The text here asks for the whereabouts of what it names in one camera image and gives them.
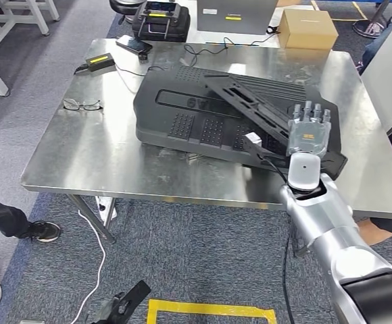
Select chrome round stanchion base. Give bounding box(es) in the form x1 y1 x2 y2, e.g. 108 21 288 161
352 0 392 39

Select white power cable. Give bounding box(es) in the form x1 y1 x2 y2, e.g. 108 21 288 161
70 210 106 324

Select grey box with yellow label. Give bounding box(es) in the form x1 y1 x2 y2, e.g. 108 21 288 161
197 0 280 36

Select black camera cable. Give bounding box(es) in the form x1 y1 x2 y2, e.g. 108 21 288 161
263 156 297 324

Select white power strip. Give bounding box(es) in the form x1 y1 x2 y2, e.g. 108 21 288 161
95 196 117 221

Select black adapter with yellow label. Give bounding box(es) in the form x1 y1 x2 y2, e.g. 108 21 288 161
74 53 117 75

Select cardboard box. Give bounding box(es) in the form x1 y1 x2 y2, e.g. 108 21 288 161
278 9 339 50

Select black plastic licence plate bracket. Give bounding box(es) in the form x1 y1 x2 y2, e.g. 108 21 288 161
203 74 348 181

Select thin black adapter cable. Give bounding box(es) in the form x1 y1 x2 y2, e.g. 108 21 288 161
114 64 166 78

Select black plastic engine cover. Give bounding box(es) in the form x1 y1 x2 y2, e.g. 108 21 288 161
133 65 342 169

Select white table frame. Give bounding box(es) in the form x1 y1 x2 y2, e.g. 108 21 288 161
0 0 61 97

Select stainless steel workbench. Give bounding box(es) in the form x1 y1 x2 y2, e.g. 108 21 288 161
20 38 392 244

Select eyeglasses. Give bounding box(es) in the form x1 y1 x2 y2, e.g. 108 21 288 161
63 98 103 112

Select white panel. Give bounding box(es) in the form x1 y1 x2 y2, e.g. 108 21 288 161
361 9 392 133

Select black carrying case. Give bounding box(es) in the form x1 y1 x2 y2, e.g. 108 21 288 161
132 1 191 43

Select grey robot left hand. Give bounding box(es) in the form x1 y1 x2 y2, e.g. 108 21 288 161
87 280 151 324

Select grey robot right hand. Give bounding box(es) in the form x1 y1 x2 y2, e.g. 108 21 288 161
286 100 331 158

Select black smartphone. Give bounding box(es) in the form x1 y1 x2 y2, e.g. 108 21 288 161
115 34 153 55

